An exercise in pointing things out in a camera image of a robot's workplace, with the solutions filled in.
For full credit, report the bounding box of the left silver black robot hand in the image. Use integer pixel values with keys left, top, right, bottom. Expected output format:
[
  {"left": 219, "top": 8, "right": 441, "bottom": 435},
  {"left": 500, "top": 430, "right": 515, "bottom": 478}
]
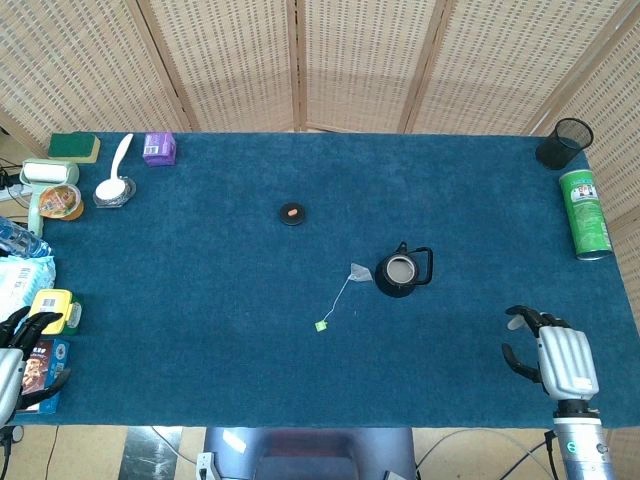
[{"left": 0, "top": 306, "right": 72, "bottom": 426}]

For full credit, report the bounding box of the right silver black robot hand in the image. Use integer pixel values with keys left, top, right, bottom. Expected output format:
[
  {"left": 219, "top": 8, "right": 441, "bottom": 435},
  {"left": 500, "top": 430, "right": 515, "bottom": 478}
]
[{"left": 501, "top": 305, "right": 600, "bottom": 401}]

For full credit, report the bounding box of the tea bag with green tag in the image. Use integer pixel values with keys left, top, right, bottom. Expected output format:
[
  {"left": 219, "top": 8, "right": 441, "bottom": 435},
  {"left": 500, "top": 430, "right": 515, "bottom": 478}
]
[{"left": 314, "top": 261, "right": 374, "bottom": 333}]

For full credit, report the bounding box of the black teapot lid orange knob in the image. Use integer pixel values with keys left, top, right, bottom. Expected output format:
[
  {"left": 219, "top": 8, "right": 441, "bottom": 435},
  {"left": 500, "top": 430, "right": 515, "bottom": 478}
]
[{"left": 278, "top": 201, "right": 308, "bottom": 227}]

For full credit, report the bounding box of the blue brown cookie box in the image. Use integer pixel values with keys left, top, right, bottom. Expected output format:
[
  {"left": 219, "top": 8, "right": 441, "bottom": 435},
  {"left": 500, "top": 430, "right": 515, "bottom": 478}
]
[{"left": 14, "top": 338, "right": 71, "bottom": 415}]

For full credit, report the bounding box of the yellow lid container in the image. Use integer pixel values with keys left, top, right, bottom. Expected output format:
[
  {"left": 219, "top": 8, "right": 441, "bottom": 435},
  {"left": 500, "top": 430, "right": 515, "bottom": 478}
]
[{"left": 25, "top": 288, "right": 84, "bottom": 336}]

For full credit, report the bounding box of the white blue wet wipes pack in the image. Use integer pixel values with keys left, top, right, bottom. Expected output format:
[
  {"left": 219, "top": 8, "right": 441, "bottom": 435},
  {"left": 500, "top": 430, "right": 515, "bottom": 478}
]
[{"left": 0, "top": 255, "right": 56, "bottom": 321}]

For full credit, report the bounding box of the clear water bottle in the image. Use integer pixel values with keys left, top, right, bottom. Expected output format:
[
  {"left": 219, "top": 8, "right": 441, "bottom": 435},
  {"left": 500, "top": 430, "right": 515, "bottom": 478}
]
[{"left": 0, "top": 215, "right": 53, "bottom": 260}]

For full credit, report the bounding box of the green chips can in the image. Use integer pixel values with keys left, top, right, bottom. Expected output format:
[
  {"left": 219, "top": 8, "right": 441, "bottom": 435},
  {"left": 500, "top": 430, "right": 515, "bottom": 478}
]
[{"left": 558, "top": 168, "right": 615, "bottom": 262}]

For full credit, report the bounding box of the orange snack cup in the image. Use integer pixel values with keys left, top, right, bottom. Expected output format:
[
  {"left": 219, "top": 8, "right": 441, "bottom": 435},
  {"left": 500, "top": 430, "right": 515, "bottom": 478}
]
[{"left": 38, "top": 183, "right": 85, "bottom": 222}]

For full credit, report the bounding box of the light green lint roller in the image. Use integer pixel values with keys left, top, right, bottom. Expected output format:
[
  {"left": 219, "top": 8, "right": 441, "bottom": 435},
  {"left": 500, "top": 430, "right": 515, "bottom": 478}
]
[{"left": 18, "top": 158, "right": 80, "bottom": 237}]

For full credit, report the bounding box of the blue fuzzy table cloth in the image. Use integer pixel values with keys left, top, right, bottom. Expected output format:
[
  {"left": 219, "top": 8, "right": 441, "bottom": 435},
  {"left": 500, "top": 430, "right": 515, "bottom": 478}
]
[{"left": 9, "top": 130, "right": 640, "bottom": 430}]

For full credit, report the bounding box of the white plastic spoon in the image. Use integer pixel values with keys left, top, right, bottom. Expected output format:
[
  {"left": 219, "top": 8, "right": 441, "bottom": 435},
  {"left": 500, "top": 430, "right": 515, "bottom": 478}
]
[{"left": 94, "top": 132, "right": 135, "bottom": 202}]

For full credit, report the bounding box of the black mesh pen holder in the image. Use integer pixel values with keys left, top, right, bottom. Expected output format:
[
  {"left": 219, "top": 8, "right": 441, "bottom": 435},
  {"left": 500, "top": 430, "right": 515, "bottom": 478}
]
[{"left": 535, "top": 117, "right": 595, "bottom": 171}]

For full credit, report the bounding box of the small patterned dish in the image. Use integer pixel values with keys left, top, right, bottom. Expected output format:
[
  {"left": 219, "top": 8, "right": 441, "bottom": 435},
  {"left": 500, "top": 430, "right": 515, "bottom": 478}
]
[{"left": 92, "top": 175, "right": 138, "bottom": 209}]

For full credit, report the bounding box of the green yellow sponge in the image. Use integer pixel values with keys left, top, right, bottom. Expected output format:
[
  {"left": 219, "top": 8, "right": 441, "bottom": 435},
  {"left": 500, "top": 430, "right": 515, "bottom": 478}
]
[{"left": 47, "top": 131, "right": 101, "bottom": 165}]

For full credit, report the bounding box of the purple box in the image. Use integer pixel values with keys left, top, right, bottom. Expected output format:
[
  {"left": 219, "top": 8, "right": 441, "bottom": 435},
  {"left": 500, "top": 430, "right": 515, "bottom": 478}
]
[{"left": 141, "top": 131, "right": 178, "bottom": 168}]

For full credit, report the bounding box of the grey robot torso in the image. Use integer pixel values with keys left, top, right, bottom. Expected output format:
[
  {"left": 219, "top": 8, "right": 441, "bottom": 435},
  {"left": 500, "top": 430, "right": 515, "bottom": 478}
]
[{"left": 203, "top": 426, "right": 416, "bottom": 480}]

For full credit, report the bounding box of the woven bamboo folding screen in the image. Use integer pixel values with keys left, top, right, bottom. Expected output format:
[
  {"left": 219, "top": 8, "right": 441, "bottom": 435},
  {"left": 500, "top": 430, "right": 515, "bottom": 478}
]
[{"left": 0, "top": 0, "right": 640, "bottom": 480}]

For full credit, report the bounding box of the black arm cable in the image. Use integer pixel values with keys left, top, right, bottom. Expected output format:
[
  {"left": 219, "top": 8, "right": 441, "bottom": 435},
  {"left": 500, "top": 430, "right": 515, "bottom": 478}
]
[{"left": 543, "top": 429, "right": 564, "bottom": 480}]

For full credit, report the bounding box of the white floor cable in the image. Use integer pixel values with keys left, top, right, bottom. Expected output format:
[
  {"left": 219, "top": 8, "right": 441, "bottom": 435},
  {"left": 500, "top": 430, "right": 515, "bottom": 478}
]
[{"left": 149, "top": 426, "right": 206, "bottom": 466}]

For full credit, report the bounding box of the black teapot with handle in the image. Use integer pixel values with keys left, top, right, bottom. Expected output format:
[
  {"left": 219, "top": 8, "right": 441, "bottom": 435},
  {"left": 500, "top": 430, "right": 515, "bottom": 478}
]
[{"left": 374, "top": 241, "right": 434, "bottom": 299}]

